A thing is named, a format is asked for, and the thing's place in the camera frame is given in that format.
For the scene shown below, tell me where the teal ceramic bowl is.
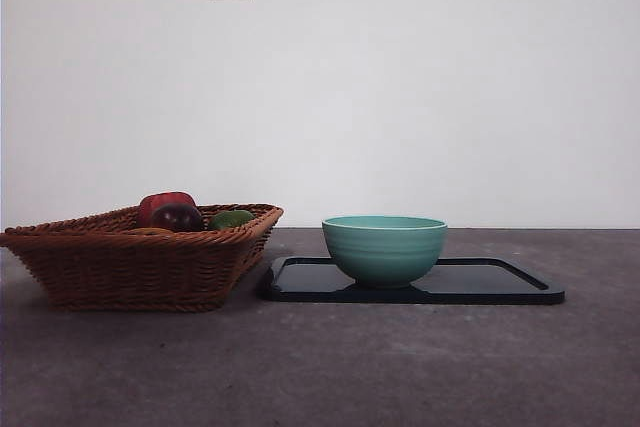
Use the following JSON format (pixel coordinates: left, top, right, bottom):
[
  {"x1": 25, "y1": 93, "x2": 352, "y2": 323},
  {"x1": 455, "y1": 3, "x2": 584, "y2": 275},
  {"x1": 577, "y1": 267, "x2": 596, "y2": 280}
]
[{"x1": 321, "y1": 215, "x2": 449, "y2": 290}]

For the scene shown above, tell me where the green avocado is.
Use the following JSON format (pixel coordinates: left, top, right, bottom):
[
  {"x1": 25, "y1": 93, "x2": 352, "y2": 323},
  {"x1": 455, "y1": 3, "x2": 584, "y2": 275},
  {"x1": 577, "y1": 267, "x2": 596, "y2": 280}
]
[{"x1": 207, "y1": 209, "x2": 256, "y2": 232}]

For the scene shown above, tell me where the dark purple round fruit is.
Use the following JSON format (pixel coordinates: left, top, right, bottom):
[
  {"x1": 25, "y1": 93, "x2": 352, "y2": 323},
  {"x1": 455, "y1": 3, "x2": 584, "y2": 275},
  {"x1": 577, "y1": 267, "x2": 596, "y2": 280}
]
[{"x1": 150, "y1": 202, "x2": 205, "y2": 233}]

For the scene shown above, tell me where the red apple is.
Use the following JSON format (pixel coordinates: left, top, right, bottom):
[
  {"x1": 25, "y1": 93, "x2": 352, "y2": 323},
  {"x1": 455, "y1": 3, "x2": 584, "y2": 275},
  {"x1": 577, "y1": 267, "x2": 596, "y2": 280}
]
[{"x1": 138, "y1": 191, "x2": 197, "y2": 228}]

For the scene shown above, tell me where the dark rectangular tray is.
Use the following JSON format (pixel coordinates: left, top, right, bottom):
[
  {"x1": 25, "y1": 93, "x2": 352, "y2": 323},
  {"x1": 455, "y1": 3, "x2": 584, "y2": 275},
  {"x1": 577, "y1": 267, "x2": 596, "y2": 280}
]
[{"x1": 255, "y1": 255, "x2": 567, "y2": 305}]

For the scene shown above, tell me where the brown wicker basket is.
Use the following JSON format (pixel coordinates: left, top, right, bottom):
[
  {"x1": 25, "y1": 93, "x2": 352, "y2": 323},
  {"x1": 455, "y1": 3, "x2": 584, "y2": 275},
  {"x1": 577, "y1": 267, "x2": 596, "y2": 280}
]
[{"x1": 0, "y1": 203, "x2": 285, "y2": 313}]

